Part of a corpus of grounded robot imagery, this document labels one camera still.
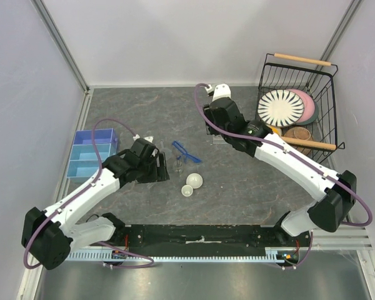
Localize clear test tube rack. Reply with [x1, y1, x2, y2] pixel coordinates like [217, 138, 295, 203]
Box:
[212, 135, 227, 144]

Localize black wire dish basket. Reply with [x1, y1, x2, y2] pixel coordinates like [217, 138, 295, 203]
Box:
[257, 53, 346, 150]

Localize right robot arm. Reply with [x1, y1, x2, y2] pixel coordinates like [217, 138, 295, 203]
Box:
[199, 97, 356, 246]

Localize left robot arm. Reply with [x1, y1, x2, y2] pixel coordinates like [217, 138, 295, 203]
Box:
[21, 137, 169, 270]

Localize small glass beaker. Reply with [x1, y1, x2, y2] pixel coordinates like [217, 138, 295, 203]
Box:
[172, 156, 184, 174]

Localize small white dish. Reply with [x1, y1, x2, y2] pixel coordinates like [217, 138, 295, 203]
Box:
[181, 184, 194, 197]

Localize large white dish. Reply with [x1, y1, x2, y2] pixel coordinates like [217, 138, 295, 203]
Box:
[186, 173, 203, 189]

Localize blue safety glasses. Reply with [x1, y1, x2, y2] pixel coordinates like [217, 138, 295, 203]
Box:
[172, 141, 202, 164]

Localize yellow bowl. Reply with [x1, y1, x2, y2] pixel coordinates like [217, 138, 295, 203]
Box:
[269, 126, 283, 136]

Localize blue compartment organizer box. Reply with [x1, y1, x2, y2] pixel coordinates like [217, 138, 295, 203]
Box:
[66, 128, 118, 183]

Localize white blue striped plate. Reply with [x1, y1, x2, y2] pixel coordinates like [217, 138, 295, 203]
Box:
[257, 89, 304, 128]

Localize brown wooden bowl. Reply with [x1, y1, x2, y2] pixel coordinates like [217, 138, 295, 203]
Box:
[283, 126, 313, 155]

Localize pink plate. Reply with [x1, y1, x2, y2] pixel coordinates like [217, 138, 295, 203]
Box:
[289, 89, 315, 122]

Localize dark green plate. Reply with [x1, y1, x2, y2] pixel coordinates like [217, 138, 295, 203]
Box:
[296, 103, 319, 126]

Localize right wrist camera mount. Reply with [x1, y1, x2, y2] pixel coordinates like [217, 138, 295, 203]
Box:
[205, 83, 231, 101]

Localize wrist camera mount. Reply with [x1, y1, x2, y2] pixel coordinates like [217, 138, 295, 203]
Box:
[133, 134, 154, 143]
[205, 83, 231, 101]

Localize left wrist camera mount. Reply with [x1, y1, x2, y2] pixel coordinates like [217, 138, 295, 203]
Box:
[133, 134, 154, 143]

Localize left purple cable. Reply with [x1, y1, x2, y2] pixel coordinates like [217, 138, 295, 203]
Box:
[22, 118, 141, 270]

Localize purple cable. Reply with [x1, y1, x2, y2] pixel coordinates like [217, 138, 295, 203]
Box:
[194, 82, 373, 228]
[22, 118, 141, 270]

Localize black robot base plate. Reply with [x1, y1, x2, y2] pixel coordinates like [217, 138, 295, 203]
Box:
[106, 224, 310, 256]

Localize light blue cable duct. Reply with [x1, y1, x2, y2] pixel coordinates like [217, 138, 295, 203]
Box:
[66, 247, 284, 263]

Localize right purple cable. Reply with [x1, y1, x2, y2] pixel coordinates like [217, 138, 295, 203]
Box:
[194, 82, 373, 228]

